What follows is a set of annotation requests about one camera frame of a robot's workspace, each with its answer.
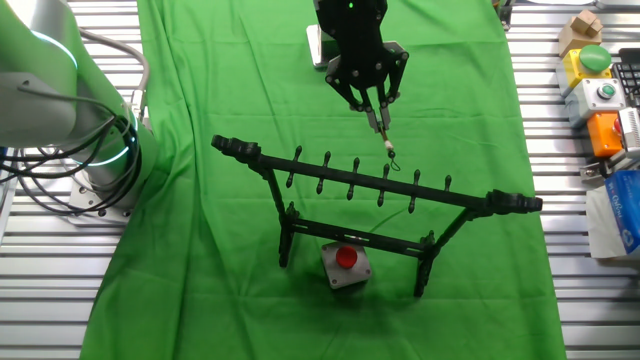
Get green cloth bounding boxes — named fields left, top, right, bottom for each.
left=79, top=0, right=569, bottom=360

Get beige wooden blocks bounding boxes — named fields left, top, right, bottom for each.
left=557, top=8, right=605, bottom=58

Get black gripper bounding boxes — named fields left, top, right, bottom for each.
left=313, top=0, right=411, bottom=135

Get blue tissue pack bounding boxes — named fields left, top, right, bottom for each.
left=585, top=169, right=640, bottom=261

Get grey corrugated conduit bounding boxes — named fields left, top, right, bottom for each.
left=77, top=27, right=152, bottom=124

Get orange button box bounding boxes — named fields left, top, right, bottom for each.
left=585, top=110, right=626, bottom=159

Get small metal bracket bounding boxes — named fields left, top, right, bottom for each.
left=579, top=158, right=611, bottom=183

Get black carved pen rack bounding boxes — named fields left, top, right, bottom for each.
left=210, top=133, right=544, bottom=299

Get grey box with green button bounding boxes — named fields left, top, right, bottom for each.
left=564, top=76, right=628, bottom=129

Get yellow box with green button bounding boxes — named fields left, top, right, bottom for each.
left=555, top=43, right=614, bottom=98

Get grey ridged metal device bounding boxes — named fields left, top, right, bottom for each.
left=617, top=106, right=640, bottom=154

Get black keyboard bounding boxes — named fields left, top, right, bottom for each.
left=611, top=47, right=640, bottom=109

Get brown calligraphy brush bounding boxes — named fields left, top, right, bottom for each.
left=380, top=126, right=402, bottom=173

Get black cable bundle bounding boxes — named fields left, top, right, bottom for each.
left=0, top=88, right=144, bottom=218

